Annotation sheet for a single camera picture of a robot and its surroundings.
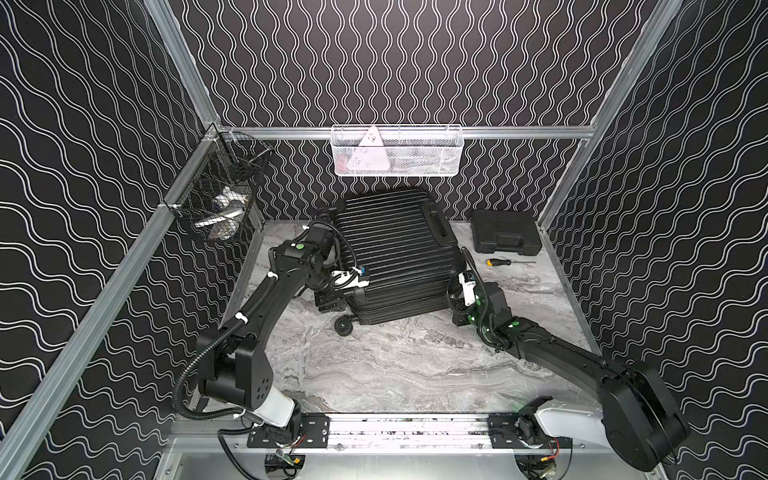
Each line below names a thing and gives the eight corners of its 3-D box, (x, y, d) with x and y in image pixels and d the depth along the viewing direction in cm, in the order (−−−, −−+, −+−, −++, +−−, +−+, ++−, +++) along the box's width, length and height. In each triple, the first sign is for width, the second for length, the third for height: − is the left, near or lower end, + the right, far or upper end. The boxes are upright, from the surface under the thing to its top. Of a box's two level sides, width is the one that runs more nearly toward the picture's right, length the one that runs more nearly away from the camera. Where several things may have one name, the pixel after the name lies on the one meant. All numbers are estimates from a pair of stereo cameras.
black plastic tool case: (475, 255, 112) (479, 245, 108) (466, 216, 126) (469, 206, 121) (540, 255, 112) (546, 246, 108) (524, 216, 126) (529, 206, 121)
